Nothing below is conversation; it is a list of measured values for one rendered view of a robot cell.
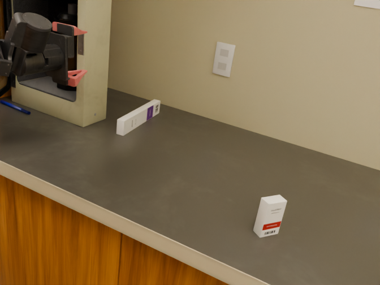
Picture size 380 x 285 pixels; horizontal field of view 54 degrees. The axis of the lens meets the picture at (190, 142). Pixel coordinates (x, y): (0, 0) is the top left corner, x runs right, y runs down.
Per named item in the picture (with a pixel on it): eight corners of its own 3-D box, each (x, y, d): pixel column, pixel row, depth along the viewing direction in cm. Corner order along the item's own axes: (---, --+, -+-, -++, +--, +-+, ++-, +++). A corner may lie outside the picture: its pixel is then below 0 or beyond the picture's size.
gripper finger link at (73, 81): (95, 54, 92) (68, 58, 85) (95, 81, 95) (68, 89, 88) (75, 48, 95) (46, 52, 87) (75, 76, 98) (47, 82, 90)
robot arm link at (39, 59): (0, 66, 78) (18, 82, 77) (7, 38, 75) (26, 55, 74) (27, 61, 84) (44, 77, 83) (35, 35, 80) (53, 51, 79)
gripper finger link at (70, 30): (96, 24, 90) (67, 26, 82) (95, 54, 93) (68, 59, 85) (74, 20, 92) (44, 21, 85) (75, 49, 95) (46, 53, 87)
